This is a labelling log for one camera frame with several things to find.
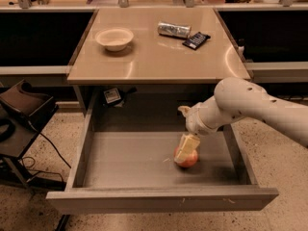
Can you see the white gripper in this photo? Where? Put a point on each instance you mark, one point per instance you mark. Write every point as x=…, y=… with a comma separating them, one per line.
x=194, y=119

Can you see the red apple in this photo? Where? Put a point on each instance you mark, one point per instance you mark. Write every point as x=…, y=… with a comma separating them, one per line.
x=190, y=161

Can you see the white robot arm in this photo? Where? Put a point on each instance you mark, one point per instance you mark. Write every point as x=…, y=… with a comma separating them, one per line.
x=234, y=99

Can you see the open grey drawer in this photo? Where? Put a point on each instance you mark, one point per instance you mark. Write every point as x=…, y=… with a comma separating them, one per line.
x=124, y=164

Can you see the beige counter cabinet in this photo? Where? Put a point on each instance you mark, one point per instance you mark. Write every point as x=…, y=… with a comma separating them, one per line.
x=151, y=58

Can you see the small labelled black device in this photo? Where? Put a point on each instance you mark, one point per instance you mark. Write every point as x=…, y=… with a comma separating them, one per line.
x=112, y=96

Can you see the black snack packet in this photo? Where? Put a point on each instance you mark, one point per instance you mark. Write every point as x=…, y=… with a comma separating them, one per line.
x=195, y=41

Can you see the silver crumpled can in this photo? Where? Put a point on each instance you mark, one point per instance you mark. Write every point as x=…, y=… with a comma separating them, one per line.
x=173, y=30

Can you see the white paper bowl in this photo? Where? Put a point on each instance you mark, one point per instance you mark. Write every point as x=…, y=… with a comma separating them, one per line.
x=114, y=39

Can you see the black side cart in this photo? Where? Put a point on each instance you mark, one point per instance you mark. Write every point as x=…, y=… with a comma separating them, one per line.
x=23, y=115

